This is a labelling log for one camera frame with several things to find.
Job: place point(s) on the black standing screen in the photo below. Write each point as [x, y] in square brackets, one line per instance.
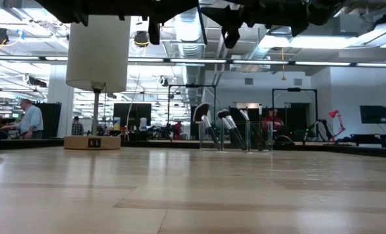
[133, 115]

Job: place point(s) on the white cylindrical cup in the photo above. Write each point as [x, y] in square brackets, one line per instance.
[97, 52]

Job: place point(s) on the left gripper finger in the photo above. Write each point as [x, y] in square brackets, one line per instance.
[154, 32]

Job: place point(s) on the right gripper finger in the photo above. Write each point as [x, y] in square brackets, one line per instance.
[225, 13]
[232, 34]

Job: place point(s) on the red desk lamp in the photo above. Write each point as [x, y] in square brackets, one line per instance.
[333, 113]

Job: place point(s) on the silver ventilation duct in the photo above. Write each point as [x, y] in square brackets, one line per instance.
[189, 48]

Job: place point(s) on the bright ceiling light panel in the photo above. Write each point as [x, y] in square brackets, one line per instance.
[310, 41]

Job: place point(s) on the black background robot arm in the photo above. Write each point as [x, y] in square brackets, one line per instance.
[319, 128]

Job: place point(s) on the clear acrylic brush holder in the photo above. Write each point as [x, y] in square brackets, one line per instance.
[267, 139]

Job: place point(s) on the large black fan powder brush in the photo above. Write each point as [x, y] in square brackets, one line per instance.
[201, 112]

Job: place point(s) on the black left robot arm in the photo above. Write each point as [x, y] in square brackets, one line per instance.
[66, 8]

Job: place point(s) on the black wall monitor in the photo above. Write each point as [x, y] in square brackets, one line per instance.
[373, 114]

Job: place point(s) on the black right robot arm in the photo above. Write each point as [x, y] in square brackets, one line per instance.
[326, 8]

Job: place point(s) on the black background table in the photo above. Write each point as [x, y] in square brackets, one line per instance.
[375, 136]

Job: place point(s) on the angled black makeup brush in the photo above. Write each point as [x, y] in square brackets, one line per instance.
[233, 123]

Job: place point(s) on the medium round black makeup brush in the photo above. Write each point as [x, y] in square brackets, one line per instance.
[227, 126]

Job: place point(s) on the black metal frame rig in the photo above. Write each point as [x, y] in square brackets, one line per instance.
[293, 89]
[193, 85]

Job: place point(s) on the white canister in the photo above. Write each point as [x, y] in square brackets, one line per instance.
[143, 123]
[116, 123]

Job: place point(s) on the black partition panel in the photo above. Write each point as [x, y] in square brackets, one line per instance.
[48, 120]

